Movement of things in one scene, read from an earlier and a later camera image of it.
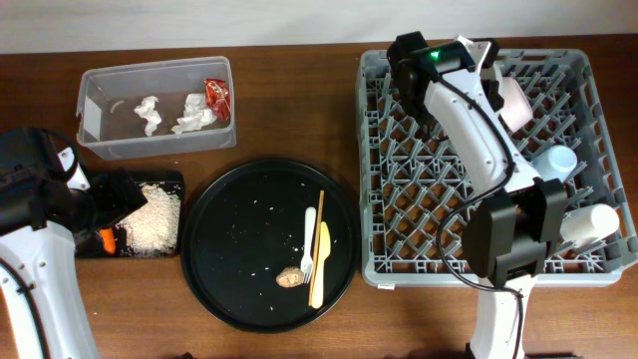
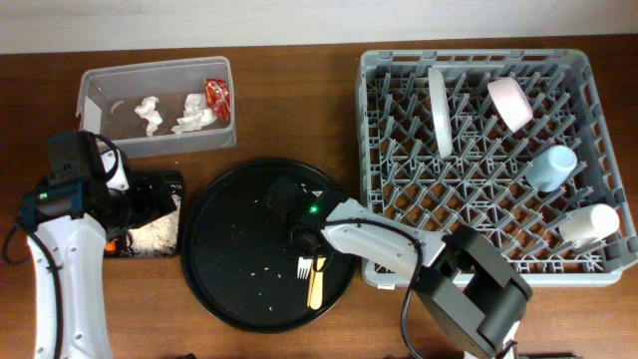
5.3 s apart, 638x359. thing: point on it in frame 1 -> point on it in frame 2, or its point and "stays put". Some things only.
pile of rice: (154, 227) stays put
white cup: (588, 224) stays put
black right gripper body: (488, 86) -> (292, 251)
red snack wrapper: (217, 98) stays put
